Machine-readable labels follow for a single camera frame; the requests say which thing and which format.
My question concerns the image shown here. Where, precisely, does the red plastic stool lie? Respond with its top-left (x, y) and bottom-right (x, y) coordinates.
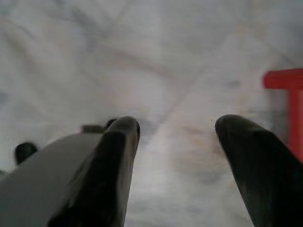
top-left (262, 68), bottom-right (303, 164)

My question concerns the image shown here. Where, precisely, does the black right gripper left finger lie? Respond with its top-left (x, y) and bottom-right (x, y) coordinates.
top-left (48, 115), bottom-right (141, 227)

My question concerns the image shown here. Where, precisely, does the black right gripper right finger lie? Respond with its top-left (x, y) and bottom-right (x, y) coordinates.
top-left (214, 114), bottom-right (303, 227)

